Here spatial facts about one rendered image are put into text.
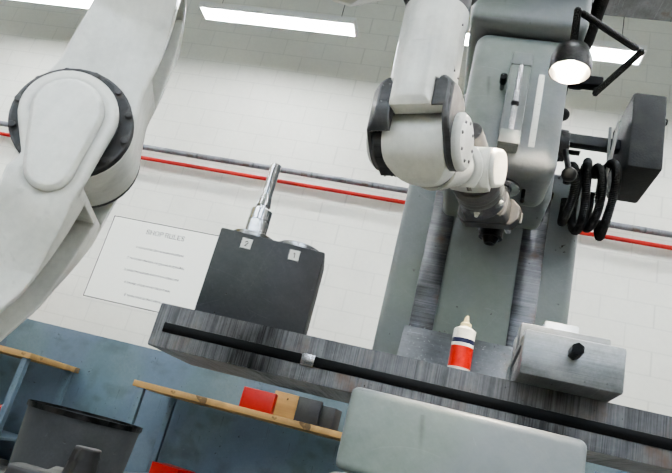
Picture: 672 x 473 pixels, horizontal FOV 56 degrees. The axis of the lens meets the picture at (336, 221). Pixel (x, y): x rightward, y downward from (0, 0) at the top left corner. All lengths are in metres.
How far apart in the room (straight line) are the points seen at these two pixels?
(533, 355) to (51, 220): 0.71
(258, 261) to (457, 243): 0.62
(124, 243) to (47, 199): 5.69
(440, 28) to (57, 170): 0.50
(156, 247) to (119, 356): 1.07
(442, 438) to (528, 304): 0.75
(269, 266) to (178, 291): 4.81
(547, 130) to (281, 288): 0.61
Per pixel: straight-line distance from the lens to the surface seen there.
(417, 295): 1.63
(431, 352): 1.57
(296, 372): 1.13
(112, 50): 0.89
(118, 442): 2.76
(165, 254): 6.23
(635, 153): 1.67
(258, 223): 1.34
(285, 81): 6.77
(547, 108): 1.34
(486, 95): 1.34
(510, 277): 1.66
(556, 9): 1.44
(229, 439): 5.64
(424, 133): 0.82
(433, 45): 0.85
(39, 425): 2.76
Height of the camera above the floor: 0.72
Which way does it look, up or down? 20 degrees up
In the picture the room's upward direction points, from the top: 15 degrees clockwise
